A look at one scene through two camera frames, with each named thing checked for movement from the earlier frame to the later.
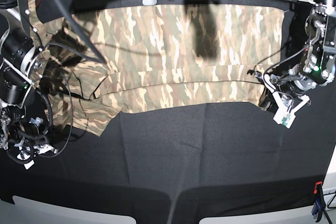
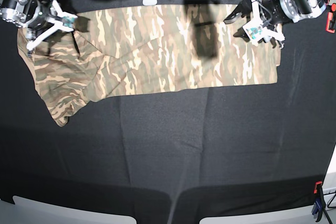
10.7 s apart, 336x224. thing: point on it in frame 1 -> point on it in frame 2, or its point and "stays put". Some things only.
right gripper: (281, 94) -> (254, 29)
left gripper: (34, 141) -> (63, 21)
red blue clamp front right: (320, 204) stays put
